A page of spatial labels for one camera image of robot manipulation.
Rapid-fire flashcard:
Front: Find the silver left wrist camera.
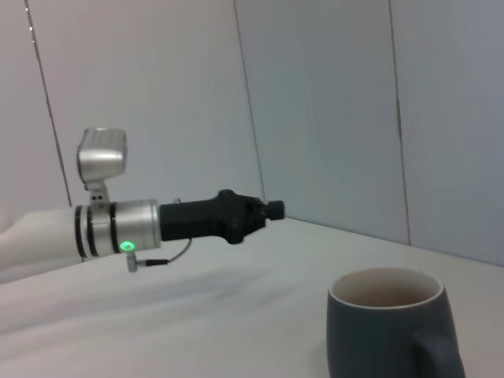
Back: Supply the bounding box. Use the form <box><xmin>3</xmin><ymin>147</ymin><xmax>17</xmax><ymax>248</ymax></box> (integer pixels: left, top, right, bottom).
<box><xmin>76</xmin><ymin>128</ymin><xmax>128</xmax><ymax>206</ymax></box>

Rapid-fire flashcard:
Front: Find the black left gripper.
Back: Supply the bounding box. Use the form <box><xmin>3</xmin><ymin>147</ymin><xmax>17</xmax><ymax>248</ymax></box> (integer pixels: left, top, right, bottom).
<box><xmin>159</xmin><ymin>189</ymin><xmax>285</xmax><ymax>245</ymax></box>

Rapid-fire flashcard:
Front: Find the thin left wrist cable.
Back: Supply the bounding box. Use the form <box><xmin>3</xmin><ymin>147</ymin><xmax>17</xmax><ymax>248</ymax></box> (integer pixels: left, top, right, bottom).
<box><xmin>125</xmin><ymin>238</ymin><xmax>193</xmax><ymax>273</ymax></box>

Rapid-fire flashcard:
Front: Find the grey ceramic cup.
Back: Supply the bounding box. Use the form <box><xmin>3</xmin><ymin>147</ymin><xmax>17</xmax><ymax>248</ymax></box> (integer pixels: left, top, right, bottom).
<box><xmin>325</xmin><ymin>266</ymin><xmax>467</xmax><ymax>378</ymax></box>

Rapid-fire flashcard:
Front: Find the white tablecloth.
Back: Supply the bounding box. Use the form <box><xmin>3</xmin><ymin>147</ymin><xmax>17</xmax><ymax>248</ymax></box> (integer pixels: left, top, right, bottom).
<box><xmin>0</xmin><ymin>214</ymin><xmax>504</xmax><ymax>378</ymax></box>

